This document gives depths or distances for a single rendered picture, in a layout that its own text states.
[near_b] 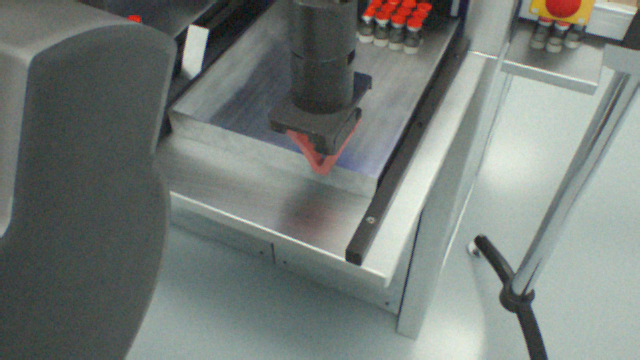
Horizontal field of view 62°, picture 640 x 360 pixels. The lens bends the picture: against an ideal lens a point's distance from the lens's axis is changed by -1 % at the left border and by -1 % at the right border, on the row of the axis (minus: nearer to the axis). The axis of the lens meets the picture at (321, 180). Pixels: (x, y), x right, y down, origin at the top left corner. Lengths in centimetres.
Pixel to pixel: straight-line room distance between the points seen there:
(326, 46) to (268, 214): 21
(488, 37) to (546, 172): 121
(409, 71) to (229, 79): 24
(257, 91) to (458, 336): 99
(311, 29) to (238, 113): 27
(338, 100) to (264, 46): 33
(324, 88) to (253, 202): 17
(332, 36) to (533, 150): 163
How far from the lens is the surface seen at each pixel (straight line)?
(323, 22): 44
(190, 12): 90
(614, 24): 89
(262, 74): 74
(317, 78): 46
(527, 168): 195
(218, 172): 62
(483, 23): 79
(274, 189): 59
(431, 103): 68
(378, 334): 148
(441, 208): 104
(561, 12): 72
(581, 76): 82
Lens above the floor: 132
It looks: 48 degrees down
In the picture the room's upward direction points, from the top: straight up
